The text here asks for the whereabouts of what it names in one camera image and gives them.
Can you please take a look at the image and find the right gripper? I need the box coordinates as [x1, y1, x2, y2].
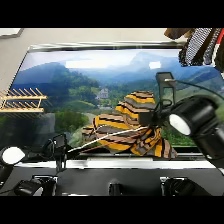
[137, 110, 162, 128]

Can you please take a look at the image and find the yellow striped sweater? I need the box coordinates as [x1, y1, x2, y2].
[81, 90, 179, 160]

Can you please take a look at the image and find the heap of clothes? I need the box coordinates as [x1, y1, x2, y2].
[211, 28, 224, 73]

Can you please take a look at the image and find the black white checked garment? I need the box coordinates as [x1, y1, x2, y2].
[178, 28, 218, 68]

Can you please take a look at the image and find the brown garment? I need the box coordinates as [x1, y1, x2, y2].
[163, 28, 196, 41]

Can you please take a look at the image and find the wooden rack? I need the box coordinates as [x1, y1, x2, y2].
[0, 87, 49, 114]

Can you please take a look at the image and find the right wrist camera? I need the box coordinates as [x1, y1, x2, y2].
[155, 71, 177, 113]

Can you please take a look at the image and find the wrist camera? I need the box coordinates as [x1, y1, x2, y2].
[51, 133, 69, 173]
[155, 71, 177, 113]

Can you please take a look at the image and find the black cable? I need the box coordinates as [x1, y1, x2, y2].
[172, 79, 224, 102]

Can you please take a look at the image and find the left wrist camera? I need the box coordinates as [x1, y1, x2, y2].
[51, 133, 69, 173]

